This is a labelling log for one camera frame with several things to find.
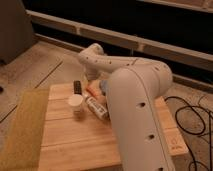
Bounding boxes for orange pepper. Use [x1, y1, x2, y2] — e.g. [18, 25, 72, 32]
[86, 86, 99, 97]

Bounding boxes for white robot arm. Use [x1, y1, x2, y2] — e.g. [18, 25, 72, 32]
[78, 43, 175, 171]

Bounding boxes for white paper cup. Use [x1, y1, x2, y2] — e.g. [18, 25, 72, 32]
[68, 94, 83, 114]

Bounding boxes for yellow-green cloth mat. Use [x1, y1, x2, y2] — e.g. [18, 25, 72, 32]
[0, 89, 49, 171]

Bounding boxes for wooden board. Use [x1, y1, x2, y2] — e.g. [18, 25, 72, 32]
[37, 82, 190, 171]

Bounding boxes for black remote-like bar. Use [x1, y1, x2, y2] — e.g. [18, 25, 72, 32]
[73, 80, 82, 95]

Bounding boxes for blue-grey small block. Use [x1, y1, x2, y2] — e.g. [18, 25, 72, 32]
[99, 80, 107, 94]

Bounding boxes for grey cabinet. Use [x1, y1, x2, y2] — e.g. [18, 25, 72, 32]
[0, 0, 37, 64]

